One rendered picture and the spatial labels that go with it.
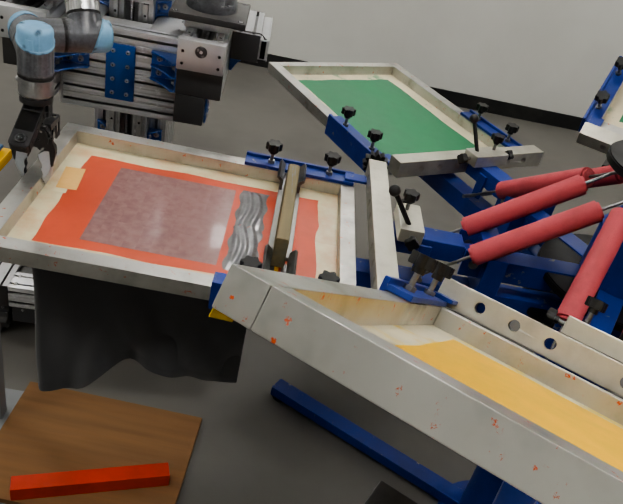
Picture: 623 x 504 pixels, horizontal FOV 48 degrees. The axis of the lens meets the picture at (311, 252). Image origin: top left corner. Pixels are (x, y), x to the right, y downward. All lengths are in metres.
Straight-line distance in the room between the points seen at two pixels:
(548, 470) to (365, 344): 0.14
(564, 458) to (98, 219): 1.32
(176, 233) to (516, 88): 4.39
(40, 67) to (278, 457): 1.46
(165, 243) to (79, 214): 0.21
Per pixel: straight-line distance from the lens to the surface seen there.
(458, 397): 0.48
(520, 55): 5.64
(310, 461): 2.44
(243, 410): 2.54
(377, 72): 2.89
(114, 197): 1.73
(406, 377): 0.49
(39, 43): 1.59
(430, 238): 1.66
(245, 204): 1.76
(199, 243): 1.60
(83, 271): 1.47
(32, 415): 2.48
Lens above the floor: 1.87
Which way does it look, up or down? 34 degrees down
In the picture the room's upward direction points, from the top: 13 degrees clockwise
